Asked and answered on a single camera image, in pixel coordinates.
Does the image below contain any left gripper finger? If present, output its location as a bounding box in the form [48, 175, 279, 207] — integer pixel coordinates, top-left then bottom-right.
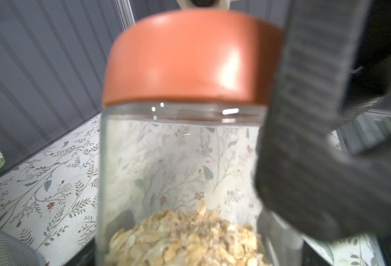
[255, 1, 391, 241]

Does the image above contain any oatmeal jar with terracotta lid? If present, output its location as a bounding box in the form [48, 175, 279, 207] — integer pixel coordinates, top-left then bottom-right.
[96, 8, 304, 266]

